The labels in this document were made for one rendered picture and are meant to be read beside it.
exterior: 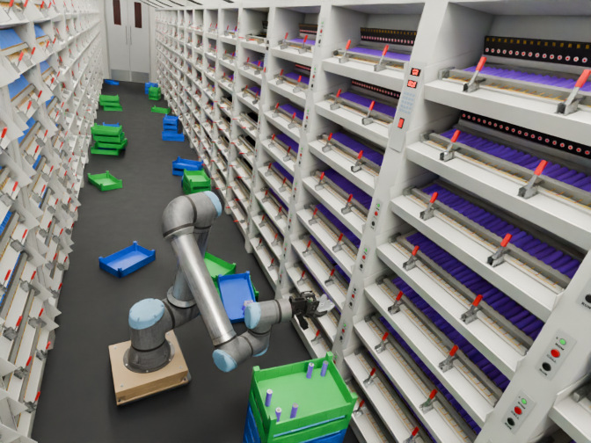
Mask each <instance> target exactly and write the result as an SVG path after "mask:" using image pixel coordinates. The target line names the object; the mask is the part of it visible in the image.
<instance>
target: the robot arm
mask: <svg viewBox="0 0 591 443"><path fill-rule="evenodd" d="M221 212H222V206H221V203H220V201H219V199H218V198H217V196H216V195H215V194H214V193H213V192H210V191H206V192H197V193H194V194H189V195H185V196H179V197H178V198H176V199H174V200H172V201H171V202H170V203H169V204H168V206H167V207H166V209H165V210H164V213H163V216H162V221H161V231H162V234H163V237H164V240H167V241H169V242H171V246H172V248H173V249H174V252H175V254H176V256H177V259H178V262H177V267H176V272H175V277H174V282H173V286H172V287H171V288H170V289H169V290H168V293H167V297H166V298H165V299H163V300H161V301H160V300H158V299H155V300H154V299H146V300H142V301H139V302H137V303H136V304H135V305H134V306H133V307H132V308H131V309H130V311H129V319H128V322H129V329H130V339H131V346H130V348H129V350H128V363H129V365H130V366H132V367H134V368H137V369H151V368H154V367H158V366H160V365H162V364H163V363H165V362H166V361H167V360H168V358H169V357H170V354H171V347H170V345H169V343H168V341H167V340H166V338H165V333H167V332H169V331H171V330H173V329H175V328H177V327H179V326H180V325H182V324H184V323H187V322H189V321H191V320H193V319H194V318H196V317H197V316H199V315H200V314H201V316H202V318H203V320H204V323H205V324H206V326H207V329H208V332H209V335H210V337H211V338H212V341H213V345H214V348H215V350H214V352H213V360H214V362H215V364H216V365H217V367H218V368H219V369H221V370H222V371H224V372H229V371H231V370H232V369H235V368H237V366H239V365H240V364H242V363H243V362H244V361H246V360H247V359H249V358H250V357H252V356H260V355H262V354H264V353H265V352H266V350H267V347H268V346H269V337H270V331H271V325H272V324H276V323H285V322H289V321H290V320H291V318H294V316H296V317H297V319H298V321H299V325H300V327H301V328H302V329H303V330H307V329H308V328H309V326H308V322H307V321H306V319H304V318H303V317H307V318H315V317H321V316H324V315H325V314H326V313H327V312H329V311H330V310H331V309H332V308H333V307H334V305H335V304H334V303H332V302H331V301H330V300H327V297H326V294H323V295H322V296H321V297H320V298H319V299H317V298H316V297H315V293H314V292H313V293H312V291H313V290H310V291H303V292H301V295H300V298H295V299H294V297H293V296H289V299H287V298H284V299H279V300H272V301H262V302H254V303H251V304H248V305H247V306H246V308H245V310H244V322H245V325H246V327H247V332H245V333H243V334H242V335H240V336H237V333H236V332H235V331H234V330H233V327H232V325H231V323H230V319H229V318H228V315H227V313H226V311H225V308H224V306H223V303H222V301H221V299H220V296H219V294H218V293H217V290H216V288H215V284H214V282H213V280H212V278H211V276H210V274H209V271H208V268H207V266H206V264H205V262H204V257H205V252H206V249H207V244H208V238H209V233H210V230H211V227H212V224H213V220H214V218H217V217H218V216H220V215H221ZM306 292H309V293H307V294H305V293H306Z"/></svg>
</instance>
